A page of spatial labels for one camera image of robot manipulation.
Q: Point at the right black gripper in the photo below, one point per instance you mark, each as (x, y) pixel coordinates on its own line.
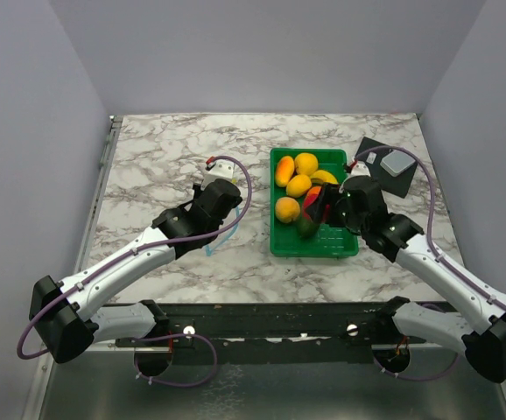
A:
(333, 195)

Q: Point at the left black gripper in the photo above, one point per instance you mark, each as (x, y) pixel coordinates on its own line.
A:
(199, 192)

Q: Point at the green avocado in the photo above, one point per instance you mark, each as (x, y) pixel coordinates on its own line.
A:
(306, 228)

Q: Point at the red apple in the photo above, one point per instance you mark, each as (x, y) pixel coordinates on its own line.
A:
(317, 207)

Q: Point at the clear zip top bag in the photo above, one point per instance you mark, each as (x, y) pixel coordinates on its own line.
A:
(218, 241)

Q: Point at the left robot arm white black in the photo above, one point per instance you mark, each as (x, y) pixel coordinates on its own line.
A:
(71, 314)

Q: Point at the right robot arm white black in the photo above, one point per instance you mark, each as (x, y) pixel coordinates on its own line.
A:
(477, 327)

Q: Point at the yellow banana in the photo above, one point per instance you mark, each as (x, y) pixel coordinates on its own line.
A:
(321, 177)

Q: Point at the peach fruit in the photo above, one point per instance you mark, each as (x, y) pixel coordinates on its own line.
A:
(287, 210)

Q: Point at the yellow lemon front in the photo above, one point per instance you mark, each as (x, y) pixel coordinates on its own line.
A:
(298, 186)

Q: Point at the yellow lemon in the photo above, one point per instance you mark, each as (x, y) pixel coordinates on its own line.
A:
(298, 186)
(306, 164)

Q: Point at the green plastic bin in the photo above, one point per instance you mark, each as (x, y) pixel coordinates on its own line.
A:
(328, 242)

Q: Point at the yellow lemon back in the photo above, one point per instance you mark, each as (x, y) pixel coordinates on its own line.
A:
(306, 164)

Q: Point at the red yellow mango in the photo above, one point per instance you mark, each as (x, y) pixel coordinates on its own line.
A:
(284, 171)

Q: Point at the black scale base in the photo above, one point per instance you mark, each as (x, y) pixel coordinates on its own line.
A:
(398, 186)

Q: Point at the grey scale platform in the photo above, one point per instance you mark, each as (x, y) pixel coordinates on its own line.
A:
(397, 162)

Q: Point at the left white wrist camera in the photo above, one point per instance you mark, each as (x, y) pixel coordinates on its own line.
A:
(218, 169)

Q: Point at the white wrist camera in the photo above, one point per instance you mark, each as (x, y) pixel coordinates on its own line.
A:
(356, 168)
(218, 169)

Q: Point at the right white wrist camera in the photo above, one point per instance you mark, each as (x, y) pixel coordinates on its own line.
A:
(356, 168)

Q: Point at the black mounting rail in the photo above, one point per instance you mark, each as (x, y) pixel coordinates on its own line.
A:
(272, 333)

